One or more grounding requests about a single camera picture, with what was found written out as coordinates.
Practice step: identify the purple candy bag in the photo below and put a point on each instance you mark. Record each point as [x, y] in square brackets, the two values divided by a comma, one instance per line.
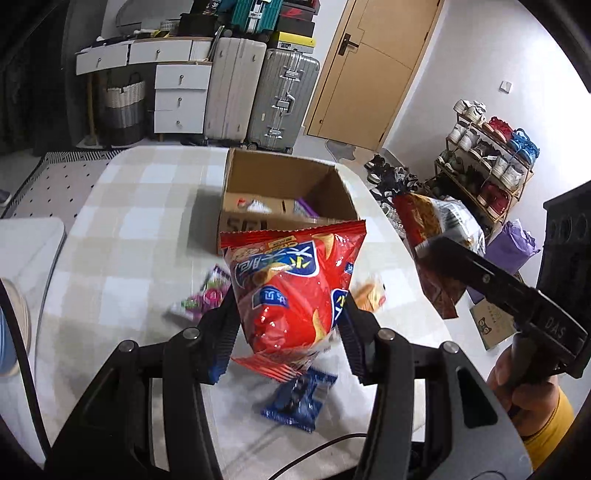
[210, 296]

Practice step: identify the wooden door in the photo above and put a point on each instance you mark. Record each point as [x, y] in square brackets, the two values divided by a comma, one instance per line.
[373, 60]

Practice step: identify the checkered tablecloth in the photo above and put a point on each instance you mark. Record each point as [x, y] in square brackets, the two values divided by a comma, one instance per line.
[144, 239]

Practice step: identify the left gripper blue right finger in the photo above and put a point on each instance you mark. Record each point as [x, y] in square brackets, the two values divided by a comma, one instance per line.
[358, 329]

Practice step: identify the yellow sleeve forearm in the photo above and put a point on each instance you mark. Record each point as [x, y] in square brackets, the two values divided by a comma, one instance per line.
[541, 445]

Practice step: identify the red chips bag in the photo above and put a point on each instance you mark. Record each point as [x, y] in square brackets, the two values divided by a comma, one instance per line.
[291, 288]

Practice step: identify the person's right hand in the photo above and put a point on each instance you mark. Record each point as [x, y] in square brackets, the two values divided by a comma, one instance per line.
[535, 402]

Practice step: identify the orange bread package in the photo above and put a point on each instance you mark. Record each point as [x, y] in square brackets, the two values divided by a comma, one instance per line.
[370, 296]

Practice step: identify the blue cookie packet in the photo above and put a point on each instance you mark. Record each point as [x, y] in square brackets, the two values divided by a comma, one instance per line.
[298, 402]

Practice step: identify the white suitcase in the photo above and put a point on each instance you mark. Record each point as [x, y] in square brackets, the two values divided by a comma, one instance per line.
[235, 72]

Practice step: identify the white red snack bag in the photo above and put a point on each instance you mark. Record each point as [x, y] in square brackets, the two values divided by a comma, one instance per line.
[427, 223]

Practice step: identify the brown SF cardboard box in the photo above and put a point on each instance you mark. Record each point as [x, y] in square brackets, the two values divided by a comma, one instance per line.
[269, 191]

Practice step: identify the white drawer desk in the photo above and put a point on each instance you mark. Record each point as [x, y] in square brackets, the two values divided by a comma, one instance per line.
[176, 71]

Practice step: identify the stacked shoe boxes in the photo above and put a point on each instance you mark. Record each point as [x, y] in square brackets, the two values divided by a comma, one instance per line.
[295, 26]

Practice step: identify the wooden shoe rack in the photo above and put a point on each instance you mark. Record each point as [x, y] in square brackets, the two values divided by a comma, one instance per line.
[487, 163]

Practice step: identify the woven laundry basket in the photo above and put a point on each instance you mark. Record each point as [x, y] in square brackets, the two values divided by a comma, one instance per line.
[124, 110]

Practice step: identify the silver suitcase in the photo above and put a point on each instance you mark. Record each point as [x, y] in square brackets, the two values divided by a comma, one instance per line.
[285, 87]

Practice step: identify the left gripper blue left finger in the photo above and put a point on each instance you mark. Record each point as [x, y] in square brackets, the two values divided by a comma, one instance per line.
[218, 331]

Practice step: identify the teal suitcase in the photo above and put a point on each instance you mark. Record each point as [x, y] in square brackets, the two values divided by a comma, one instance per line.
[251, 16]

